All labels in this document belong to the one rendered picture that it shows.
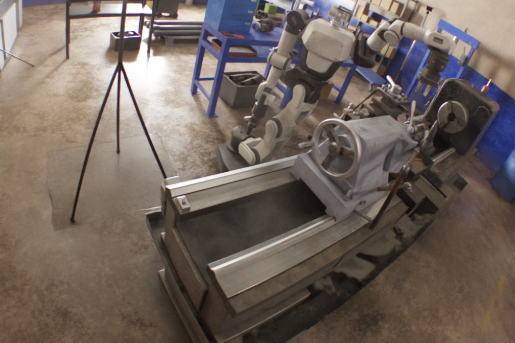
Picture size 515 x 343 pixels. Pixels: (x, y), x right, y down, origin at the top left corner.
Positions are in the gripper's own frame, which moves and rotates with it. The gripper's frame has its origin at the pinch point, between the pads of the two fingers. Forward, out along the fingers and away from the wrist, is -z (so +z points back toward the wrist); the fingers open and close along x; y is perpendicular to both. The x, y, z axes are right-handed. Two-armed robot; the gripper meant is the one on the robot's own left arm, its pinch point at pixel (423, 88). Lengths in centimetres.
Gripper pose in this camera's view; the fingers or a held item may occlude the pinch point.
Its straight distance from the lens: 137.5
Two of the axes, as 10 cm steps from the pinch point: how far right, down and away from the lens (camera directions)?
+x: 9.6, 1.8, 1.9
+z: 2.6, -7.6, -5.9
